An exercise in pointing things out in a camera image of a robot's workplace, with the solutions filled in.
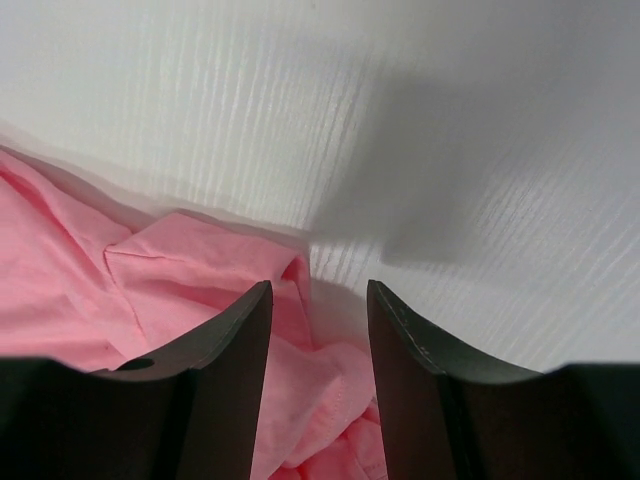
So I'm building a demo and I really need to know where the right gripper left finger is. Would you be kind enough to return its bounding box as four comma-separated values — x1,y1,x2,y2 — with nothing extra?
1,281,273,479

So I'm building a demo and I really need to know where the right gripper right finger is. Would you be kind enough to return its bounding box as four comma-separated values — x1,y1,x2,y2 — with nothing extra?
367,281,639,479

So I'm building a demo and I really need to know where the pink t shirt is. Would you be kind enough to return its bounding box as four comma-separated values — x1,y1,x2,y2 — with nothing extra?
1,154,387,479

